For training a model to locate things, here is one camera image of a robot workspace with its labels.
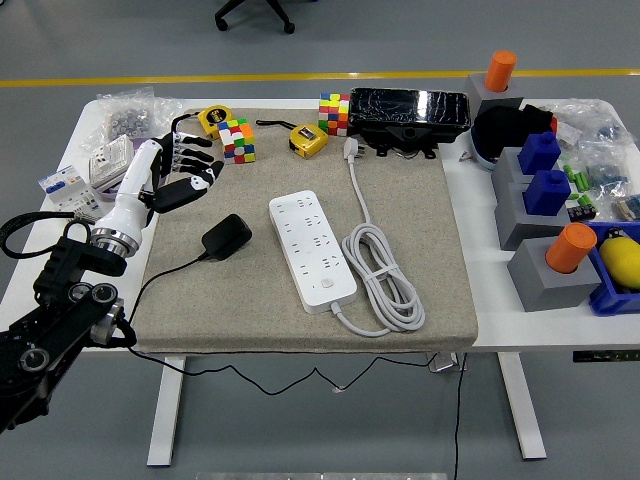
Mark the grey-brown mat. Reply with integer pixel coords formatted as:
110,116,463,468
130,107,480,355

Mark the grey block with hole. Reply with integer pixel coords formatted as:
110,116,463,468
463,72,525,126
507,238,603,314
493,182,581,251
490,146,539,191

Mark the white wall socket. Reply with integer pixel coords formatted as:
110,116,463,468
88,134,135,190

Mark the clear bag of small parts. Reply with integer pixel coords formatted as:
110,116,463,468
549,98,632,151

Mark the blue block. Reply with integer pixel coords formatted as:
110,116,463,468
522,169,572,217
517,130,562,176

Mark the orange cylinder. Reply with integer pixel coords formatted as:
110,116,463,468
483,49,518,94
544,222,599,275

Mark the thin black adapter cord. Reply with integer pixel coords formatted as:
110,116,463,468
127,253,436,397

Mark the black cap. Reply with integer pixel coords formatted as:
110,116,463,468
472,103,556,161

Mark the yellow toy fruit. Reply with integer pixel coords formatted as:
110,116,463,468
598,227,640,292

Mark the rubik's cube with white face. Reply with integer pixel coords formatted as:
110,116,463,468
217,117,258,165

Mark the black table control panel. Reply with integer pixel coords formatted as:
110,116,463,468
572,350,640,363

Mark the white table leg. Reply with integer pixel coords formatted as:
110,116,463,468
146,355,187,469
497,352,547,461

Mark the rubik's cube with yellow face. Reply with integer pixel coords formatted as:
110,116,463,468
317,92,351,137

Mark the black office chair base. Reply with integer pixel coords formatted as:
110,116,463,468
213,0,296,35

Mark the yellow tape measure black disc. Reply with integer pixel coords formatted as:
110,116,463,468
169,103,232,146

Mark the yellow tape measure black clip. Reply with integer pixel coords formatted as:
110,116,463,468
255,118,330,160

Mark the white power strip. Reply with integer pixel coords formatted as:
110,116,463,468
268,189,359,316

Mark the white coiled power strip cord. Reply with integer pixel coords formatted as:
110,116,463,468
327,137,427,339

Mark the clear bag of blue parts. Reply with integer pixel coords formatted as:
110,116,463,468
579,142,640,201

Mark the metal bracket under table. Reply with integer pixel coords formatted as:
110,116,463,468
428,352,469,374

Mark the small black component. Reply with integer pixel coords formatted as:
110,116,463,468
567,194,597,222

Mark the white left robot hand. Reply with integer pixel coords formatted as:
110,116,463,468
93,130,226,246

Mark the black power adapter plug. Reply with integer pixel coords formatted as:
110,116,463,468
200,213,254,262

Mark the black hanging cable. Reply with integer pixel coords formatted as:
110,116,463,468
452,352,464,480

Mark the blue plastic bin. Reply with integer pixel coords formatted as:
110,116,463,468
584,220,640,318

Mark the black device cracked screen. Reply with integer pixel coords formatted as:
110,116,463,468
347,87,473,161

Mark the clear bag of beige parts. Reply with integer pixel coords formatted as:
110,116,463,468
610,193,640,222

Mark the clear bag of metal nuts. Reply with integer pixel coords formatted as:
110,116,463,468
82,87,186,151

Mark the white blue circuit breaker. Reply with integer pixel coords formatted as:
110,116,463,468
38,167,104,225

